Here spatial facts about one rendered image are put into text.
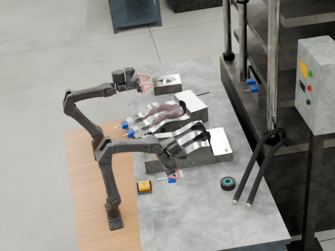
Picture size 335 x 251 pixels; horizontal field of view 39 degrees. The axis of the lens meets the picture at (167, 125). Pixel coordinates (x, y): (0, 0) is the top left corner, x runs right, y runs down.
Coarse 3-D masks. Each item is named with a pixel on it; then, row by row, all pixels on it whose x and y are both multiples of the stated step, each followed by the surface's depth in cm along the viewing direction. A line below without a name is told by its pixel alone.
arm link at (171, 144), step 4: (172, 136) 233; (164, 140) 234; (168, 140) 232; (172, 140) 230; (176, 140) 237; (164, 144) 232; (168, 144) 231; (172, 144) 232; (176, 144) 231; (156, 148) 227; (160, 148) 228; (164, 148) 230; (168, 148) 232; (172, 148) 232; (176, 148) 232; (156, 152) 228; (160, 152) 229; (172, 152) 233
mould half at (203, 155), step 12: (168, 132) 288; (180, 132) 285; (192, 132) 278; (216, 132) 287; (180, 144) 276; (192, 144) 270; (204, 144) 266; (216, 144) 277; (228, 144) 276; (144, 156) 270; (192, 156) 268; (204, 156) 269; (216, 156) 270; (228, 156) 271; (156, 168) 270; (180, 168) 272
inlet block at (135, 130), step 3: (132, 126) 298; (135, 126) 298; (132, 129) 297; (135, 129) 295; (138, 129) 295; (126, 132) 297; (129, 132) 295; (132, 132) 295; (135, 132) 295; (138, 132) 296; (120, 135) 295; (123, 135) 295; (129, 135) 295; (132, 135) 296
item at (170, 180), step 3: (180, 171) 246; (174, 174) 246; (177, 174) 244; (180, 174) 244; (168, 177) 244; (180, 177) 243; (159, 180) 244; (168, 180) 244; (171, 180) 244; (174, 180) 244; (177, 180) 244; (180, 180) 245; (177, 183) 245; (180, 183) 246
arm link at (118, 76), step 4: (112, 72) 270; (116, 72) 270; (120, 72) 269; (112, 76) 269; (116, 76) 269; (120, 76) 269; (124, 76) 271; (112, 80) 275; (116, 80) 271; (120, 80) 270; (124, 80) 272; (112, 84) 277; (108, 92) 271; (112, 92) 272; (116, 92) 272
